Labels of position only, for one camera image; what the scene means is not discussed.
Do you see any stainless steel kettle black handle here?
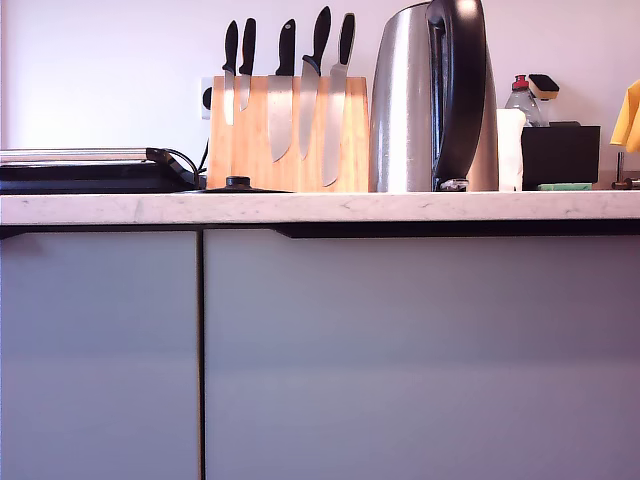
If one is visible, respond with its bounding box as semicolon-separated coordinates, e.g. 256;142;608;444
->
368;0;500;194

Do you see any black round kettle base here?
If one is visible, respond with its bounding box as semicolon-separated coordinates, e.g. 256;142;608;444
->
202;175;297;195

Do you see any wooden knife block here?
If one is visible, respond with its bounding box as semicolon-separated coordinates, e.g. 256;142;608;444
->
205;75;373;194

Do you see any wide grey cabinet door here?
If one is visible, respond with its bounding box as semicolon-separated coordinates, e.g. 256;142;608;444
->
203;228;640;480

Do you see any clear bottle red cap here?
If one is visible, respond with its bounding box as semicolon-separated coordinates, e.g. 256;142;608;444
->
504;73;550;128

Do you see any narrow grey cabinet door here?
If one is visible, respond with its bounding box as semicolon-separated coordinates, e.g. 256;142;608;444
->
0;228;200;480

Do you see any green sponge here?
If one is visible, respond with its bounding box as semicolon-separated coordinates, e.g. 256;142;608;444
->
537;181;594;192

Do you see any black tabletop grill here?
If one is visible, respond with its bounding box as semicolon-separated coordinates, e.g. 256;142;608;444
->
0;145;202;195

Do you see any black sink caddy box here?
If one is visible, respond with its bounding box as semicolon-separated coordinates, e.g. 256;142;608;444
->
520;119;602;191

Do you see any black and yellow dish sponge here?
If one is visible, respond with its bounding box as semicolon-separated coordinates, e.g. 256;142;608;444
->
527;73;561;101

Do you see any yellow cloth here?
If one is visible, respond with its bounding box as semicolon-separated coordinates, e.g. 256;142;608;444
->
609;78;640;154

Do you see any serrated black handled bread knife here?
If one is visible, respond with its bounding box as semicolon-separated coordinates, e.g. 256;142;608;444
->
320;12;357;188

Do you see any wide blade black handled knife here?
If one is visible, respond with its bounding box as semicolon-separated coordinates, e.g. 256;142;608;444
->
266;18;298;164

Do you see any black power cable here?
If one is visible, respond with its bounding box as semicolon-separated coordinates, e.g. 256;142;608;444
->
167;135;210;190

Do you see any white wall socket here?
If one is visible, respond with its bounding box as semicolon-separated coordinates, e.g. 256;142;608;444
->
199;74;217;122

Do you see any long black handled chef knife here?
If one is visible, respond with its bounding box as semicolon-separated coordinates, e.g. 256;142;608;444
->
298;5;333;161

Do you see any short black handled knife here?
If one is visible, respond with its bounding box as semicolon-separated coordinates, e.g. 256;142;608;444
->
236;17;258;113

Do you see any small black handled knife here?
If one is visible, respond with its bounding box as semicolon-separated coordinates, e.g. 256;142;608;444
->
221;19;239;127

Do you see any metal post stand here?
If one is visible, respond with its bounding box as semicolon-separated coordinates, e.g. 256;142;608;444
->
610;150;640;191

